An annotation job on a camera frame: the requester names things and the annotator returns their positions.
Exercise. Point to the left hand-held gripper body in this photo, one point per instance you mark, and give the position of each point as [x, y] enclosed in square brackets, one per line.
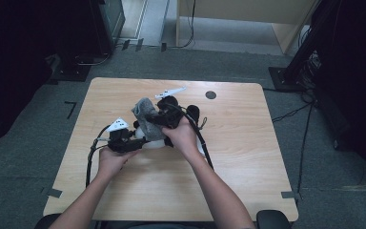
[120, 141]

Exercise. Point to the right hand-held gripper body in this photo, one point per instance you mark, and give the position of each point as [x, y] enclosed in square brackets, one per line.
[171, 114]

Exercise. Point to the grey knitted sock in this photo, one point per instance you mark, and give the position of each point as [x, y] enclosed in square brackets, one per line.
[147, 117]

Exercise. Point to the panda plush toy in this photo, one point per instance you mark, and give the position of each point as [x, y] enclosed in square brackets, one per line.
[154, 144]

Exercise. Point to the person's left hand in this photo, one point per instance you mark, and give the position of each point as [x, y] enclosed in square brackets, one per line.
[111, 163]

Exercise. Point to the person's right hand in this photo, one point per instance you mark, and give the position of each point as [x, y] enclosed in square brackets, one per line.
[184, 138]

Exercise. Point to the dark round table grommet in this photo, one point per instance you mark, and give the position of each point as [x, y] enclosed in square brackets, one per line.
[210, 94]

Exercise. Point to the angled black floor tape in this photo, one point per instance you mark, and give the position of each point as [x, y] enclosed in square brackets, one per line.
[71, 109]

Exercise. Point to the person's dark clothing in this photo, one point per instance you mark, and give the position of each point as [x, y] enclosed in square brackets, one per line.
[158, 226]

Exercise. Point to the grey tape on table edge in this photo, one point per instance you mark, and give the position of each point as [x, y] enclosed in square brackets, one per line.
[54, 192]
[288, 194]

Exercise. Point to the black chair armrest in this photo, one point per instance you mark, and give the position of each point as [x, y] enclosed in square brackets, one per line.
[46, 222]
[271, 219]

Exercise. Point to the light wooden cabinet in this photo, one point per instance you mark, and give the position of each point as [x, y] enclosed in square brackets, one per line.
[235, 9]

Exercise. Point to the dark curtain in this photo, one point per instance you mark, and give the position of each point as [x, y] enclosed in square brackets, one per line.
[355, 79]
[19, 63]

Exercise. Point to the black metal stand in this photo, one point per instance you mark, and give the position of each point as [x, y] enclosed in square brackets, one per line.
[295, 63]

